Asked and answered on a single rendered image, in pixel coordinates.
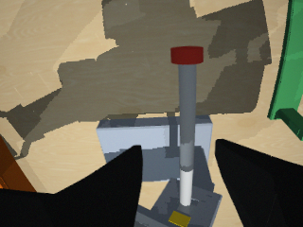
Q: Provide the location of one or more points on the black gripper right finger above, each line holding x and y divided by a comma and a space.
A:
266, 191

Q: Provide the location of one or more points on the grey pin with red head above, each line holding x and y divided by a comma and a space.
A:
187, 57

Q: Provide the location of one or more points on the green u-shaped rack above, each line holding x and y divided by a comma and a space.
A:
289, 80

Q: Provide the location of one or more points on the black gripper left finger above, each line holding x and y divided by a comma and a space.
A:
106, 198

